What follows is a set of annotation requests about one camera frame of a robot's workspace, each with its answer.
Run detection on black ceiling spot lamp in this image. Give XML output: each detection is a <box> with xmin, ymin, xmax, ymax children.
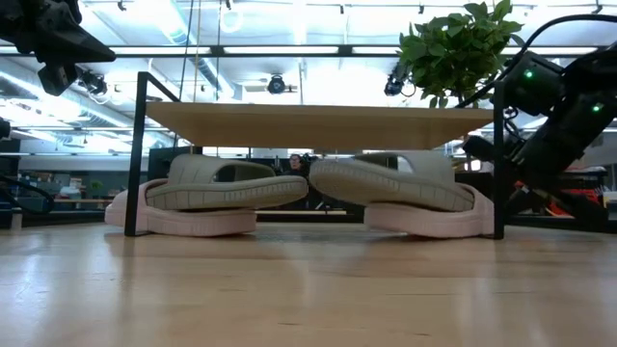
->
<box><xmin>76</xmin><ymin>69</ymin><xmax>110</xmax><ymax>97</ymax></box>
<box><xmin>266</xmin><ymin>73</ymin><xmax>287</xmax><ymax>95</ymax></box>
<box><xmin>384</xmin><ymin>65</ymin><xmax>411</xmax><ymax>97</ymax></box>

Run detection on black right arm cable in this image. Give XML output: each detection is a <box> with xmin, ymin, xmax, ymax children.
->
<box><xmin>455</xmin><ymin>13</ymin><xmax>617</xmax><ymax>110</ymax></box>

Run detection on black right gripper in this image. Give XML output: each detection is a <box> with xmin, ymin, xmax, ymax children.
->
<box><xmin>463</xmin><ymin>81</ymin><xmax>617</xmax><ymax>187</ymax></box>

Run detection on black aluminium table frame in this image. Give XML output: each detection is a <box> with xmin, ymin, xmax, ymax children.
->
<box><xmin>0</xmin><ymin>209</ymin><xmax>617</xmax><ymax>235</ymax></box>

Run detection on red and black cart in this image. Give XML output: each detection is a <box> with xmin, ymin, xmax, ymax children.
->
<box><xmin>513</xmin><ymin>166</ymin><xmax>611</xmax><ymax>218</ymax></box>

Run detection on pink rubber slide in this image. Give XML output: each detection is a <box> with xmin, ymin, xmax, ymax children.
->
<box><xmin>363</xmin><ymin>181</ymin><xmax>496</xmax><ymax>240</ymax></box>
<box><xmin>104</xmin><ymin>177</ymin><xmax>258</xmax><ymax>238</ymax></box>

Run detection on green potted plant black pot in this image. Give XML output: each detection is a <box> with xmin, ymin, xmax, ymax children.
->
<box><xmin>395</xmin><ymin>0</ymin><xmax>526</xmax><ymax>110</ymax></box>

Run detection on dark background screen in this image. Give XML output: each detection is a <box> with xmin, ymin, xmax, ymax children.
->
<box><xmin>147</xmin><ymin>146</ymin><xmax>203</xmax><ymax>182</ymax></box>

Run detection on person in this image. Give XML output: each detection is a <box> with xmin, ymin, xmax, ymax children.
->
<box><xmin>283</xmin><ymin>152</ymin><xmax>309</xmax><ymax>178</ymax></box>

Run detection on grey rubber slide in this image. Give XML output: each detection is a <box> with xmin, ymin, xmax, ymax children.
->
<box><xmin>145</xmin><ymin>152</ymin><xmax>309</xmax><ymax>211</ymax></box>
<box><xmin>308</xmin><ymin>150</ymin><xmax>476</xmax><ymax>213</ymax></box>

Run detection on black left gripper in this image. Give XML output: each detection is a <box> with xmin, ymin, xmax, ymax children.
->
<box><xmin>0</xmin><ymin>0</ymin><xmax>117</xmax><ymax>96</ymax></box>

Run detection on black looped cable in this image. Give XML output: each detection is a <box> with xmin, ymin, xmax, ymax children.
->
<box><xmin>0</xmin><ymin>173</ymin><xmax>56</xmax><ymax>216</ymax></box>

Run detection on wooden shelf black metal legs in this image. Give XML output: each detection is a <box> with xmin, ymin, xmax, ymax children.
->
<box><xmin>123</xmin><ymin>70</ymin><xmax>506</xmax><ymax>241</ymax></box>

